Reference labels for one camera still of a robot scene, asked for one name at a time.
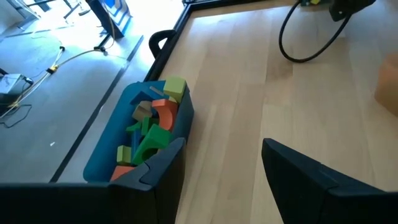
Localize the blue and white box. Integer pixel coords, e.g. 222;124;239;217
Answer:
104;0;132;35

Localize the light green rectangular block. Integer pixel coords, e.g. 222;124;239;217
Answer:
162;76;187;104

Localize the teal plastic bin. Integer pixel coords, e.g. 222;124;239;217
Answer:
83;80;195;184

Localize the natural wood rectangular block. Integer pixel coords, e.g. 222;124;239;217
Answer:
131;100;154;122

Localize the grey power box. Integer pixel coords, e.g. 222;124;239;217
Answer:
0;73;34;105

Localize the black table clamp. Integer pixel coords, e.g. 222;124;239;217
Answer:
148;29;178;60

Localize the light green small block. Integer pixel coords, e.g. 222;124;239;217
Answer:
116;144;132;166

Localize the thin black floor cable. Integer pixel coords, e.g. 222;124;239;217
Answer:
0;103;33;129

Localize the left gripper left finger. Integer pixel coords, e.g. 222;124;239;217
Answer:
107;138;187;224

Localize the green arch block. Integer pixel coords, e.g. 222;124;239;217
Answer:
131;123;174;166
125;116;160;136

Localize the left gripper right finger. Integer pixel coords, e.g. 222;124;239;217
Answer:
261;138;386;224

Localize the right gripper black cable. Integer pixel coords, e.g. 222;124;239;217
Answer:
278;0;354;64

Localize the yellow floor cable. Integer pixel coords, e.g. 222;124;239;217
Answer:
0;45;109;119

